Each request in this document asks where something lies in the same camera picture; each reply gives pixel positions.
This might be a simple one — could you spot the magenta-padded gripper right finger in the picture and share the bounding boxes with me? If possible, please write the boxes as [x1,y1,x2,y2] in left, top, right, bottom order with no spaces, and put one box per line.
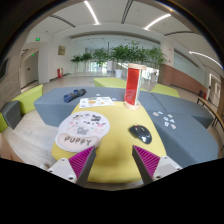
[131,144,184,186]

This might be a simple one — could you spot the group of small stickers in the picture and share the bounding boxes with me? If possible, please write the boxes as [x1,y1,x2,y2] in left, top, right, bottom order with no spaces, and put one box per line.
[152,110,178,130]

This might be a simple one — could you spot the white sticker sheet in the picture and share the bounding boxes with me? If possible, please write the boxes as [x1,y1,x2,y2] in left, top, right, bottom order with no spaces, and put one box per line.
[78,96,116,109]

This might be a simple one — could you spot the dark grey cube seat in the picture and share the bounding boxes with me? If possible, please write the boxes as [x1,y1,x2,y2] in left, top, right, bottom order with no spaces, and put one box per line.
[0,100,23,130]

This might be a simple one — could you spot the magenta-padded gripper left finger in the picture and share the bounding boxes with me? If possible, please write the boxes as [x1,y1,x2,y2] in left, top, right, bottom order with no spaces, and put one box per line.
[47,145,97,188]

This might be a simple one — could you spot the ceiling strip lights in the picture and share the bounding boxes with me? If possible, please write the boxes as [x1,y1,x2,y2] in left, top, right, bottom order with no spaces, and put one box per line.
[83,0,224,69]

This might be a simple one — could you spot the row of potted green plants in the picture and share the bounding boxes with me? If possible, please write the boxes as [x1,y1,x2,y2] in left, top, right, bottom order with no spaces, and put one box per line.
[70,41,168,79]

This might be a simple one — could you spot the grey upholstered bench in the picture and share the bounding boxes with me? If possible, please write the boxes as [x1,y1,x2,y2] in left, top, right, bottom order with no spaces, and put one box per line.
[151,92,215,129]
[146,109,219,168]
[33,86,158,128]

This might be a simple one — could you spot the black wall screen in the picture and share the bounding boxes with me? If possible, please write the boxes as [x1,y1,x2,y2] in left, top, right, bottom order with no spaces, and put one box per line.
[0,58,9,81]

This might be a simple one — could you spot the lime green upholstered bench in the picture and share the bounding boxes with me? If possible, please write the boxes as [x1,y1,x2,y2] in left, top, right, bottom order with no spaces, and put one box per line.
[11,83,44,116]
[0,113,8,133]
[93,77,148,93]
[150,83,181,99]

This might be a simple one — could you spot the black computer mouse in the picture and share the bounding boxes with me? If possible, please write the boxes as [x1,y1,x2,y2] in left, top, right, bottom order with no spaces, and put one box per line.
[128,124,153,145]

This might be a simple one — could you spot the wooden bench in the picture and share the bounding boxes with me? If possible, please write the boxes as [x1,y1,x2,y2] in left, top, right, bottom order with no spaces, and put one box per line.
[196,96,224,128]

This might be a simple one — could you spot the golden wall plaque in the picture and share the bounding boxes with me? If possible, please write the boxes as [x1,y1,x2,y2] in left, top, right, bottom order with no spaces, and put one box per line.
[57,45,67,56]

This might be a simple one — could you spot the round white printed mouse pad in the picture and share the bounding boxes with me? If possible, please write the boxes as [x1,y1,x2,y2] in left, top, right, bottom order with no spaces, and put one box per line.
[54,110,111,154]

